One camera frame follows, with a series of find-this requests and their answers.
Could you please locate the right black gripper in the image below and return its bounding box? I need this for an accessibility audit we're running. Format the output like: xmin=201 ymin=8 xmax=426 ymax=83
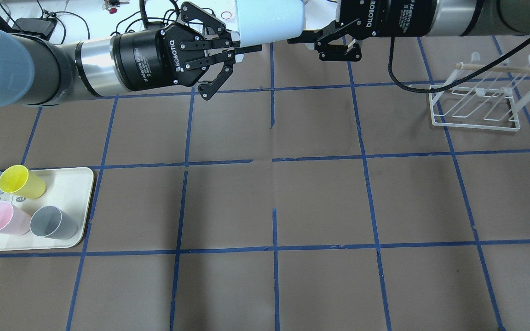
xmin=287 ymin=0 xmax=438 ymax=62

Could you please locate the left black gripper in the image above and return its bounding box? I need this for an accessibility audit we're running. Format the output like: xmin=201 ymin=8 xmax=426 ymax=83
xmin=111 ymin=2 xmax=262 ymax=101

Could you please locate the light blue ikea cup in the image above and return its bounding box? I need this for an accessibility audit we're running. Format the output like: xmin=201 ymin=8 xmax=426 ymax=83
xmin=236 ymin=0 xmax=305 ymax=47

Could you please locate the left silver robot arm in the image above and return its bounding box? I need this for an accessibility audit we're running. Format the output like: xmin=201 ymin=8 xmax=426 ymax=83
xmin=0 ymin=2 xmax=262 ymax=107

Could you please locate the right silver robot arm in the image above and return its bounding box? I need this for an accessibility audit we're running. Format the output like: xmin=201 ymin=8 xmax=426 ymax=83
xmin=288 ymin=0 xmax=530 ymax=62

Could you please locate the cream cup tray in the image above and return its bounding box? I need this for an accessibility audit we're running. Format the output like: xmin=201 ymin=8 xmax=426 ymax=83
xmin=0 ymin=167 xmax=96 ymax=251

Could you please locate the yellow ikea cup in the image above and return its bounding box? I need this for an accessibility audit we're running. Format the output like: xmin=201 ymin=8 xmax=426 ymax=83
xmin=0 ymin=164 xmax=46 ymax=199

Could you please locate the grey ikea cup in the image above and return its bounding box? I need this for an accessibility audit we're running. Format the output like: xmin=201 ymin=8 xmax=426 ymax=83
xmin=29 ymin=205 xmax=78 ymax=240

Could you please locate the pink ikea cup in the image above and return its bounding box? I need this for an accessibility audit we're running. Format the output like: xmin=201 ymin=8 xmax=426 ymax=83
xmin=0 ymin=201 xmax=31 ymax=235

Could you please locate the black power adapter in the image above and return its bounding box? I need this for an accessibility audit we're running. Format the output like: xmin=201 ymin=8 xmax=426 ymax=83
xmin=12 ymin=17 xmax=58 ymax=40

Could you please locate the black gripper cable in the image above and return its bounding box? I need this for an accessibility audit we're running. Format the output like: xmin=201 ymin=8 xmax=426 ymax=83
xmin=387 ymin=31 xmax=530 ymax=94

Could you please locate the white wire cup rack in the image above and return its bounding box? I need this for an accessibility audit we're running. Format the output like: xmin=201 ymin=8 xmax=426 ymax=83
xmin=428 ymin=54 xmax=530 ymax=132

